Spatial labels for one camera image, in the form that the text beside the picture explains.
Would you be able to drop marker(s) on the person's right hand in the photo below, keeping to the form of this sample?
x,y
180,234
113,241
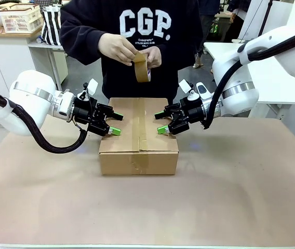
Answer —
x,y
116,48

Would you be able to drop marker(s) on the large white table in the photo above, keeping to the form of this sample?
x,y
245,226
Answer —
x,y
272,85

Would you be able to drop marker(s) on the brown packing tape roll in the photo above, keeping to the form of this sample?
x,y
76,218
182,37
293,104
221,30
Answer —
x,y
139,72

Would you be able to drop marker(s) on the white plastic basket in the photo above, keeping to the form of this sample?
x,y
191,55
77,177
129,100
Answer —
x,y
20,22

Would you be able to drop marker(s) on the black stand pole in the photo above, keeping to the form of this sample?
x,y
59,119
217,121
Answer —
x,y
265,18

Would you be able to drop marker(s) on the brown tape strip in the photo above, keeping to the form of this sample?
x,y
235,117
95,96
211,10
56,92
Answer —
x,y
141,124

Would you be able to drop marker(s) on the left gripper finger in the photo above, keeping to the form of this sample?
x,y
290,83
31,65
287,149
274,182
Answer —
x,y
115,131
116,115

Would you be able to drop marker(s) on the person's right forearm black sleeve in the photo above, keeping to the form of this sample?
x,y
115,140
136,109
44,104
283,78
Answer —
x,y
85,49

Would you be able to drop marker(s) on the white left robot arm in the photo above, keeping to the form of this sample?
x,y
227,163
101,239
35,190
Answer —
x,y
33,83

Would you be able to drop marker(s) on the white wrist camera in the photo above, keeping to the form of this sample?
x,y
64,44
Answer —
x,y
186,86
93,86

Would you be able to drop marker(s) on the white board panel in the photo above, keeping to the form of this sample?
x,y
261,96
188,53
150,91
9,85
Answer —
x,y
280,13

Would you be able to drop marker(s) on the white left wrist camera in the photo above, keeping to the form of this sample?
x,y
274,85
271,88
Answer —
x,y
93,86

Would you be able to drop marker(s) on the black white striped bag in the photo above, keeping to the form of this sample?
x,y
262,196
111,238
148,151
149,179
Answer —
x,y
50,28

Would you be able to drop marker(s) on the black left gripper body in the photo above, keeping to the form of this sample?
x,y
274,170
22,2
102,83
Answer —
x,y
90,114

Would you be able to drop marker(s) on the white desk grey legs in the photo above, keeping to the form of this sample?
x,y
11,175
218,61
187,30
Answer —
x,y
46,45

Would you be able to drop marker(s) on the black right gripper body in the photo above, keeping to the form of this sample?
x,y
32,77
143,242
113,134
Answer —
x,y
186,114

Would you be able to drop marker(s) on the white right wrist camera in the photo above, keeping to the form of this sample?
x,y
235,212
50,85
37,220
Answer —
x,y
186,86

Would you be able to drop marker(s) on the brown cardboard box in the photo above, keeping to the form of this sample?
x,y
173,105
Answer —
x,y
116,160

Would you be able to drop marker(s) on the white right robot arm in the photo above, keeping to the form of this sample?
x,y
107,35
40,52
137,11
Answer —
x,y
243,103

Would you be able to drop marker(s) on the background person dark clothes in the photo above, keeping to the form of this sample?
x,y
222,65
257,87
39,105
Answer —
x,y
208,15

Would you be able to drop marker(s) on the black hoodie torso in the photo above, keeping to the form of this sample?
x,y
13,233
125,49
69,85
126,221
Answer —
x,y
121,83

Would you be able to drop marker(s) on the person's left hand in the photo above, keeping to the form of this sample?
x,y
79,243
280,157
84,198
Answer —
x,y
154,57

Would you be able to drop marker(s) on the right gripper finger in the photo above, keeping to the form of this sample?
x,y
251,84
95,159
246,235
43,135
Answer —
x,y
162,130
163,114

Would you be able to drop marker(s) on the white cabinet wooden top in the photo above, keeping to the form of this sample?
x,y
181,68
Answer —
x,y
15,57

